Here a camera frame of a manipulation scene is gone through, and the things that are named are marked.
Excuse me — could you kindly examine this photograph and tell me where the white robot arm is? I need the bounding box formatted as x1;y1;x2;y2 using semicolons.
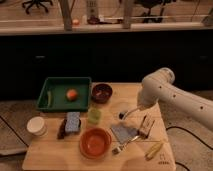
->
137;68;213;131

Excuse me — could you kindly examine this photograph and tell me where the white handled dish brush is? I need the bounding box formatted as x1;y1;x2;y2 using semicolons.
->
119;107;139;120

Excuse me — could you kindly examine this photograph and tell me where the green plastic tray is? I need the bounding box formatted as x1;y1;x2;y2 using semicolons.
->
37;77;91;112

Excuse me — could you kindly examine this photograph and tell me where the light green plastic cup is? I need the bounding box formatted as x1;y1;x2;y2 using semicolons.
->
88;108;101;125

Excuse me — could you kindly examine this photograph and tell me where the dark maroon bowl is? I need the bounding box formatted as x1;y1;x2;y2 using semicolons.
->
91;83;113;104

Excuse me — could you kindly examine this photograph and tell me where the grey blue cloth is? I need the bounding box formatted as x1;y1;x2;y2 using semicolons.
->
110;124;137;144

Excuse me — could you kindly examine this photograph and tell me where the red orange bowl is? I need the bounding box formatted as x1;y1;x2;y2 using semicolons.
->
79;128;112;159

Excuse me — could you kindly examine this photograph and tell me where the white round container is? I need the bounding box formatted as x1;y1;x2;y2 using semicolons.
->
27;116;47;136

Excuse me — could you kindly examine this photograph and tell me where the silver metal fork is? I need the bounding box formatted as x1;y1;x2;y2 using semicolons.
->
112;135;140;155

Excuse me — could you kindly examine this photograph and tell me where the orange peach fruit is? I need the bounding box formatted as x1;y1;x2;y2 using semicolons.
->
66;89;78;101

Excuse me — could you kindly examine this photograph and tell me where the brown chocolate bar packet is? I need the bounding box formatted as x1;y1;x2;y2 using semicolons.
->
139;115;155;139

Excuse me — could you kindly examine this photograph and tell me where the black power cable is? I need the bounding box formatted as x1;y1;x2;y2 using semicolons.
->
166;125;213;171

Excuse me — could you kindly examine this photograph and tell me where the black office chair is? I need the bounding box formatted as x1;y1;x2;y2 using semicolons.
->
22;0;53;14

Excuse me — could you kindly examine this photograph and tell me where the blue sponge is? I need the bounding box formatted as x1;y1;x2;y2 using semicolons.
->
65;112;80;133

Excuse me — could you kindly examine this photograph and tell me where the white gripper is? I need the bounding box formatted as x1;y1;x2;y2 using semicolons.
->
137;90;158;110

